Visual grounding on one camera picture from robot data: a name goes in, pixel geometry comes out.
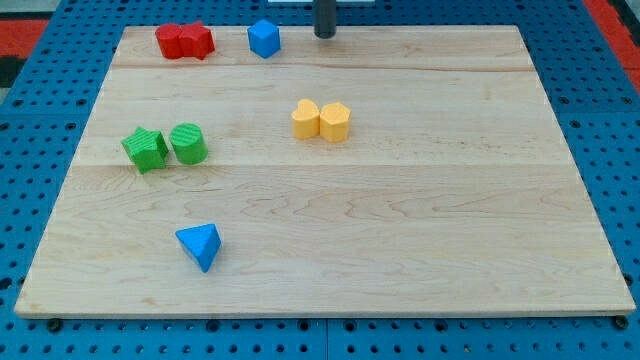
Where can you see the yellow heart block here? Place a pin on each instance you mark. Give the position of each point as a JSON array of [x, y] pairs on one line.
[[305, 120]]

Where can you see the yellow hexagon block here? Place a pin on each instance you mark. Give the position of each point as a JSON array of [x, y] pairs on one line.
[[335, 122]]

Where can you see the blue triangle block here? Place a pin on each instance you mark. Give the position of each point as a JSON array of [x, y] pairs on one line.
[[201, 243]]

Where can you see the light wooden board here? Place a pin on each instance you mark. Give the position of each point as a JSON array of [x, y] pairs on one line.
[[454, 195]]

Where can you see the green cylinder block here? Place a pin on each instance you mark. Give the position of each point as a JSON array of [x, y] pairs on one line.
[[188, 143]]

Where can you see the blue cube block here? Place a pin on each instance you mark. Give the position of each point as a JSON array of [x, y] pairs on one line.
[[264, 38]]

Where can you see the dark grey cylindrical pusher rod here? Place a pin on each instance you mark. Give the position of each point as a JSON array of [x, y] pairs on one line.
[[324, 18]]

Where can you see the green star block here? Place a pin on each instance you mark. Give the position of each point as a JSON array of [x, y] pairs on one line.
[[146, 149]]

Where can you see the red star block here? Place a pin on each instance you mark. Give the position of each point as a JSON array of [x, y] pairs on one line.
[[196, 40]]

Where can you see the red cylinder block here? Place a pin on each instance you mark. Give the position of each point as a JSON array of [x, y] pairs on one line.
[[168, 39]]

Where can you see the blue perforated metal base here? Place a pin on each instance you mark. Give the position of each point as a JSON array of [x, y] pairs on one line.
[[43, 116]]

